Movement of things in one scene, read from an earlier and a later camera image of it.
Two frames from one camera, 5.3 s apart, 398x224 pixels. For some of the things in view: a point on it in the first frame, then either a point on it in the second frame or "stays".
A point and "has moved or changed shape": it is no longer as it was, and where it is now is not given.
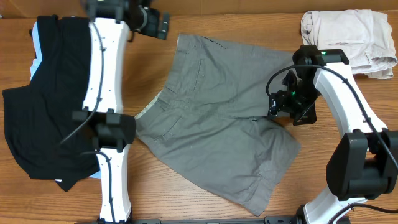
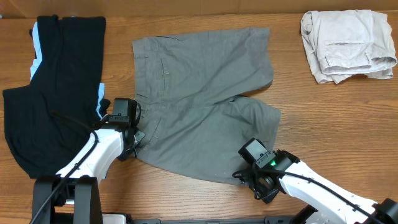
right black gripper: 278,103 -> 268,196
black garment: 48,144 stays
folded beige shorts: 365,35 stays
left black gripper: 153,30 -> 139,135
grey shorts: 209,124 has moved or changed shape
